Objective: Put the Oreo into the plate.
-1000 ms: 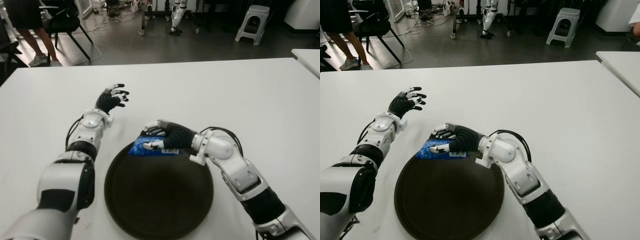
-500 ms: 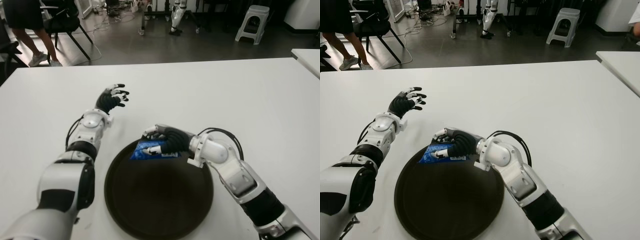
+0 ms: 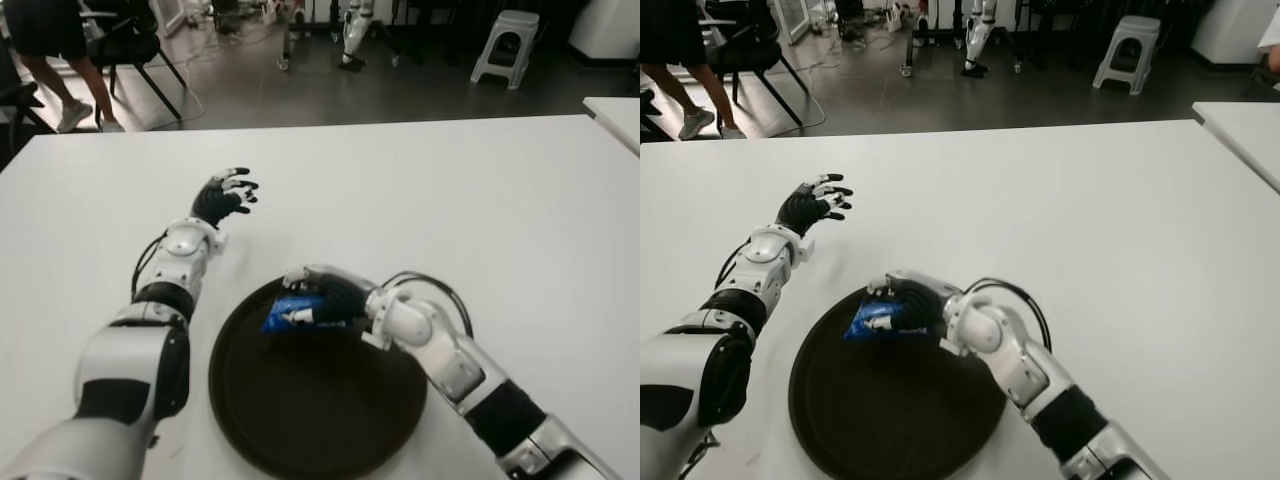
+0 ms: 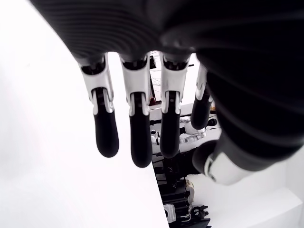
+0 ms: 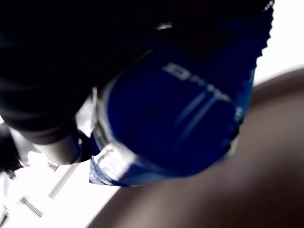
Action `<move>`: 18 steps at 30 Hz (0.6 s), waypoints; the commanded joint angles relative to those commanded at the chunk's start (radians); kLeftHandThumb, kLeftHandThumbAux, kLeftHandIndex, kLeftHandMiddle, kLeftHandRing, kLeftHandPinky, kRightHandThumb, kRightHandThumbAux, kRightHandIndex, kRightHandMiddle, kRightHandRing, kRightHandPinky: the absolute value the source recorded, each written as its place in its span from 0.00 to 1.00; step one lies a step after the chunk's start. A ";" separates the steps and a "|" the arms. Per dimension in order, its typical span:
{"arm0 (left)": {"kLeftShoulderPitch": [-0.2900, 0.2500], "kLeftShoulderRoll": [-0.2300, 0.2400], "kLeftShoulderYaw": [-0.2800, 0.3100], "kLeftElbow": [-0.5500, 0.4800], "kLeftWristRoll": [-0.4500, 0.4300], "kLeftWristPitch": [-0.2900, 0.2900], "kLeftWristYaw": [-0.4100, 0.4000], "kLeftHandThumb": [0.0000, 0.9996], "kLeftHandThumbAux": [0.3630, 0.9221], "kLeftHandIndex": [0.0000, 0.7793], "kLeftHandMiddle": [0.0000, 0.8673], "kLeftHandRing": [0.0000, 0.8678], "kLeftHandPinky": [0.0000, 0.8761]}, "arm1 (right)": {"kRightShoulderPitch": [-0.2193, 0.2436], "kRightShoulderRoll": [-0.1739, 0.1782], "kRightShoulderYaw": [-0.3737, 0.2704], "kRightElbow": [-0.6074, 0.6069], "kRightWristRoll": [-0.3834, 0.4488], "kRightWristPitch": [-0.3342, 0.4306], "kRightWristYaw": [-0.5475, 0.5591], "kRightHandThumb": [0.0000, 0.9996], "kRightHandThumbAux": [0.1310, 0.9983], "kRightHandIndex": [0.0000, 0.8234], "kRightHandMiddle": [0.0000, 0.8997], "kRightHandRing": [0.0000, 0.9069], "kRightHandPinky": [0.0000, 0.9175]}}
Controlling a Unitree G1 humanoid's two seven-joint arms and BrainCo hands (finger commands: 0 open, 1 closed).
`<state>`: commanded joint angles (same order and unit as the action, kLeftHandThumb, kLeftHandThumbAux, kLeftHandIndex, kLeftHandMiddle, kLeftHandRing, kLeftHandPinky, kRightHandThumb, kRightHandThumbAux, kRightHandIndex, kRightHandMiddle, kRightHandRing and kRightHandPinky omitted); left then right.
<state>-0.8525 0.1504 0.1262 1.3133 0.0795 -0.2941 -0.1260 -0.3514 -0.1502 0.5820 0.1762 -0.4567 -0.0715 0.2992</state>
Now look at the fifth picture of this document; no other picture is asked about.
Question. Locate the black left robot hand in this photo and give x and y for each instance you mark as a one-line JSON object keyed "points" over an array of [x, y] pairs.
{"points": [[9, 149]]}

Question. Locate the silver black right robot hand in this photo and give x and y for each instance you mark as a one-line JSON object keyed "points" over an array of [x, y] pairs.
{"points": [[47, 71]]}

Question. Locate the blue Oreo cookie pack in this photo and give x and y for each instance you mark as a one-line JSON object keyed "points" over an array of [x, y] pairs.
{"points": [[178, 118]]}

